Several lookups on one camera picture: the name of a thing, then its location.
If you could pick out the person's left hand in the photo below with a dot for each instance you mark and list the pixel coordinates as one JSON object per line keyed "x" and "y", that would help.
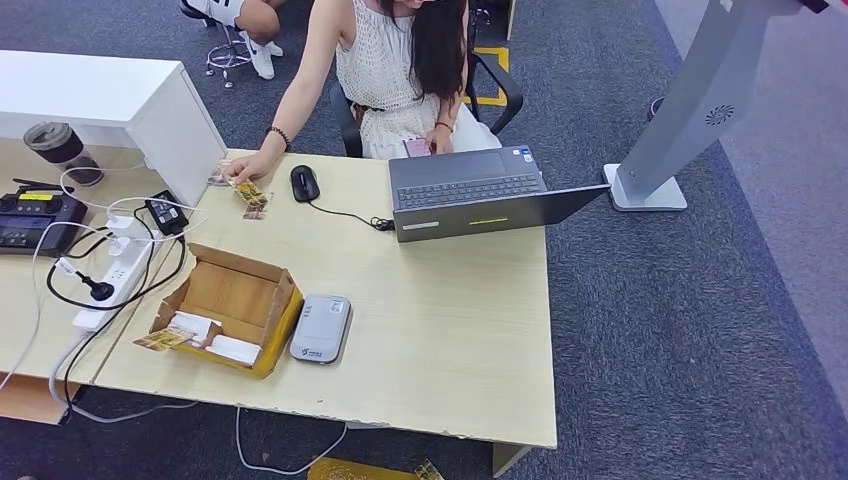
{"x": 440, "y": 140}

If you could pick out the person's right hand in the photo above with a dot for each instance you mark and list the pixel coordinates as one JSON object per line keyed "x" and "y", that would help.
{"x": 252, "y": 169}

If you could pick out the pink phone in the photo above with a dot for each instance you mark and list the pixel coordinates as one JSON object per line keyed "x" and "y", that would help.
{"x": 416, "y": 148}

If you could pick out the cardboard box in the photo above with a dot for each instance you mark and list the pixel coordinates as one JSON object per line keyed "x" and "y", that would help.
{"x": 225, "y": 285}

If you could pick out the person's left forearm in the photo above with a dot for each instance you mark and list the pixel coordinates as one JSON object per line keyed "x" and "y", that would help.
{"x": 456, "y": 106}

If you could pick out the person's right forearm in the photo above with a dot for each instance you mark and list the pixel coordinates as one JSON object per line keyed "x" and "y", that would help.
{"x": 291, "y": 106}

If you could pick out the person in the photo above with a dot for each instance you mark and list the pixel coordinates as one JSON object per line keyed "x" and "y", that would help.
{"x": 255, "y": 20}
{"x": 381, "y": 66}

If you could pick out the grey card reader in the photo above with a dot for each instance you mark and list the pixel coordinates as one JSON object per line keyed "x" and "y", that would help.
{"x": 320, "y": 329}

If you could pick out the grey laptop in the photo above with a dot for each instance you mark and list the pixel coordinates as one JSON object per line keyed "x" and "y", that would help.
{"x": 465, "y": 180}

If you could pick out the black computer mouse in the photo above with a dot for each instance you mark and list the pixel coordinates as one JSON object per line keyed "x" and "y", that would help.
{"x": 305, "y": 184}

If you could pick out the black office chair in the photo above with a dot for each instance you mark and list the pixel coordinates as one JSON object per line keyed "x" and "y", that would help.
{"x": 498, "y": 81}

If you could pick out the black power adapter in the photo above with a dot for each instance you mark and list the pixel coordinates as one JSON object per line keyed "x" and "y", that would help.
{"x": 166, "y": 213}

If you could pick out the chrome stool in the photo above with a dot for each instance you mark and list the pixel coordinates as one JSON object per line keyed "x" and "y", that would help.
{"x": 226, "y": 56}

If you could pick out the white charger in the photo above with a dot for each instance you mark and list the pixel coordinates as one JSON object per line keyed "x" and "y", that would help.
{"x": 120, "y": 223}

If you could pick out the white plug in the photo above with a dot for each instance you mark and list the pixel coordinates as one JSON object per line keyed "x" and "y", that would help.
{"x": 119, "y": 247}

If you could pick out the white power strip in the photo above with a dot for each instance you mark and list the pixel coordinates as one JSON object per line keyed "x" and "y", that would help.
{"x": 124, "y": 272}

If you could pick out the white cabinet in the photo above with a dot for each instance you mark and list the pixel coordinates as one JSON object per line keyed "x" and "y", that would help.
{"x": 99, "y": 93}

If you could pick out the glass cup with black lid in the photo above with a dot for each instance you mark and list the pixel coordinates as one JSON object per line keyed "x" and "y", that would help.
{"x": 60, "y": 149}

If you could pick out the black plug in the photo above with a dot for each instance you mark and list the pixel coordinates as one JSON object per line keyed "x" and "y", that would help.
{"x": 101, "y": 291}

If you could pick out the black remote controller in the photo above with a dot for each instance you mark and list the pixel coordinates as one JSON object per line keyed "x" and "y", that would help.
{"x": 34, "y": 222}

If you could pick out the silver kiosk stand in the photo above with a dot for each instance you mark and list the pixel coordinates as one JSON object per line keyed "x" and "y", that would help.
{"x": 689, "y": 99}

